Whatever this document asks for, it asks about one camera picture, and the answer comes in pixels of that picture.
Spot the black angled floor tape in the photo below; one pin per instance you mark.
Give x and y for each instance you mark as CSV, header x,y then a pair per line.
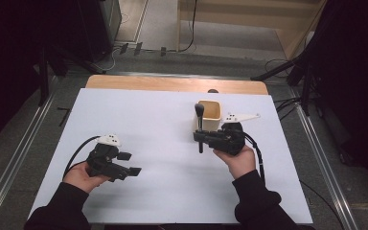
x,y
65,116

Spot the black floor tape strip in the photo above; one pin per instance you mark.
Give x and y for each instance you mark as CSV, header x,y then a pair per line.
x,y
138,48
124,48

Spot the black tripod stand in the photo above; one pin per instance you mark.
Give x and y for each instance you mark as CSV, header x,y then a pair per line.
x,y
278,68

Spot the person's left hand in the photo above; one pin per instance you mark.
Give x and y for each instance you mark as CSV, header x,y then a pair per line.
x,y
80,179

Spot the black cabinet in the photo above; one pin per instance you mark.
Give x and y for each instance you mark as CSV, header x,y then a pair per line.
x,y
94,25

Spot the black metal stand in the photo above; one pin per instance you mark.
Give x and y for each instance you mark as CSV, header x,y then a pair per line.
x,y
43,80

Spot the wooden step platform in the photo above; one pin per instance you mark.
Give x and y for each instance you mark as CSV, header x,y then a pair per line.
x,y
236,19

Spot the metal floor rail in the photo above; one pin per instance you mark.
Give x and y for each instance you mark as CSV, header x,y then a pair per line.
x,y
19,153
326,169

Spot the black curtain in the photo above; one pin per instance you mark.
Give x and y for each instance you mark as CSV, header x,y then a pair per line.
x,y
357,80
9,64

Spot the beige square cup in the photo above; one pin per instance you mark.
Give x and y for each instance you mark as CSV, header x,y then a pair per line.
x,y
212,116

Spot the wooden table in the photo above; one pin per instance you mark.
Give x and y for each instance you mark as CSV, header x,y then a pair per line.
x,y
172,84

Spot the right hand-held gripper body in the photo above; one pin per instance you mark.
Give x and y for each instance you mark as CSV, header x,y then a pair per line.
x,y
228,140

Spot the white table board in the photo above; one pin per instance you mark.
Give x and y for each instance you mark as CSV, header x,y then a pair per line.
x,y
166,191

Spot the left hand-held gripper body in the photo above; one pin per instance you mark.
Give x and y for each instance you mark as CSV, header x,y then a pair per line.
x,y
103,164

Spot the dark table grommet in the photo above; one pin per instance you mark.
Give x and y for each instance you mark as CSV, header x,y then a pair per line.
x,y
213,91

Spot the person's right hand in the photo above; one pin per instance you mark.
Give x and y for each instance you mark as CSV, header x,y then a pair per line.
x,y
241,163

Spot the black makeup brush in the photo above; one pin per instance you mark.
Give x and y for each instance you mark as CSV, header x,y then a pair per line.
x,y
199,110

